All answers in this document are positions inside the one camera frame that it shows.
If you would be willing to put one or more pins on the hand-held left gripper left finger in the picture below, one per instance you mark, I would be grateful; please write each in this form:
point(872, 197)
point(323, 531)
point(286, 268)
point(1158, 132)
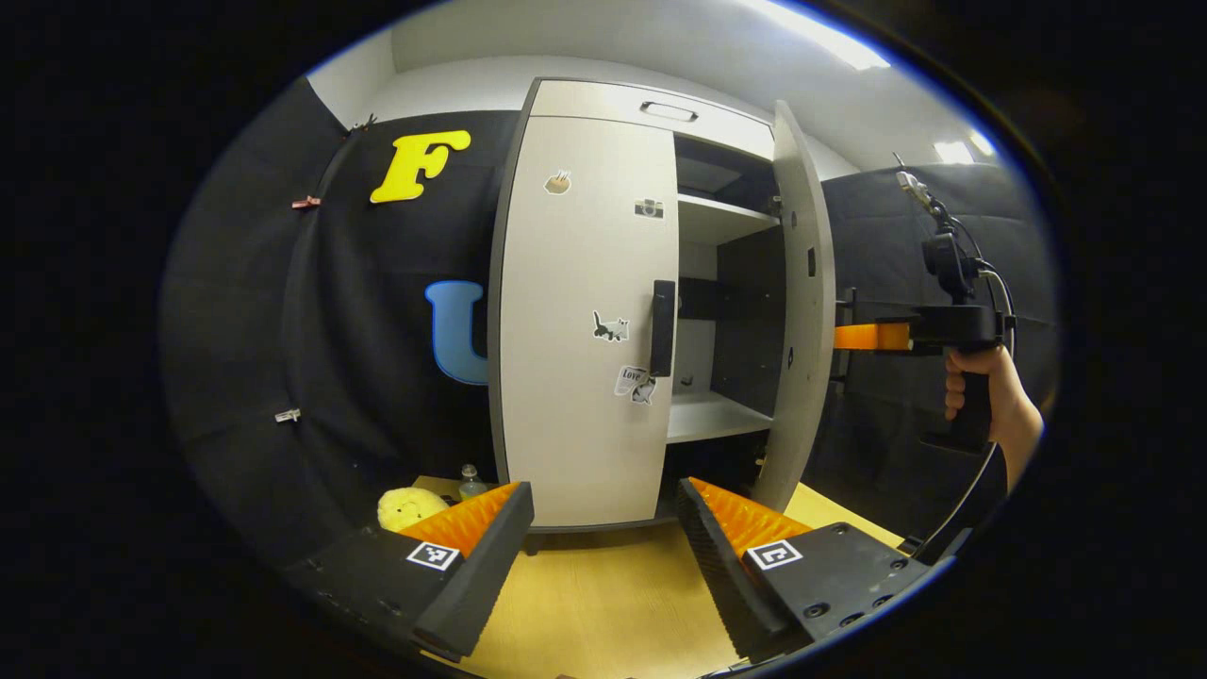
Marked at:
point(486, 575)

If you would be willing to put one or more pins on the beige double-door shoe cabinet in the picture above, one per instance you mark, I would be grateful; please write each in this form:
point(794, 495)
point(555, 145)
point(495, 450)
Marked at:
point(603, 99)

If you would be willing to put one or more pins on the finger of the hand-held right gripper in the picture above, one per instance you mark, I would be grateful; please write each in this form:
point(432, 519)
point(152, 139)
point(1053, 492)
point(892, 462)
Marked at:
point(872, 337)

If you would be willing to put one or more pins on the beige cabinet door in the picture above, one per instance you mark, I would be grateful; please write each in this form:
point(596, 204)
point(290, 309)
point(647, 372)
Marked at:
point(575, 377)
point(801, 330)

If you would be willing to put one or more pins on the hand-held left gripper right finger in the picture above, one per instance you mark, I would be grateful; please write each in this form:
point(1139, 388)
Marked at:
point(726, 575)

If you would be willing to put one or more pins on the white cabinet shelf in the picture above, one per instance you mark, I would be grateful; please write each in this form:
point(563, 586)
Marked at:
point(707, 415)
point(717, 219)

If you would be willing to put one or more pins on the black backdrop cloth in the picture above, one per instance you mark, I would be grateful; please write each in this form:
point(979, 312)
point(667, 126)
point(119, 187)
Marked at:
point(330, 377)

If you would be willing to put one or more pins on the ceiling light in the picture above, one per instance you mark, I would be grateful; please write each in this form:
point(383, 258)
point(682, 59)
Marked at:
point(954, 151)

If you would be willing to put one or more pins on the small red clip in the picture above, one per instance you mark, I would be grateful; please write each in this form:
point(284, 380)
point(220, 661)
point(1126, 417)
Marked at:
point(305, 202)

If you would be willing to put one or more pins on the clear plastic bottle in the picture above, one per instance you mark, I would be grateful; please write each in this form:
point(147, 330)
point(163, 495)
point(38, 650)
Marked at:
point(471, 488)

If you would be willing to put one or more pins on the yellow plush toy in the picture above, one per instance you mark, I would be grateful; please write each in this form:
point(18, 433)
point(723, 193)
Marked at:
point(405, 509)

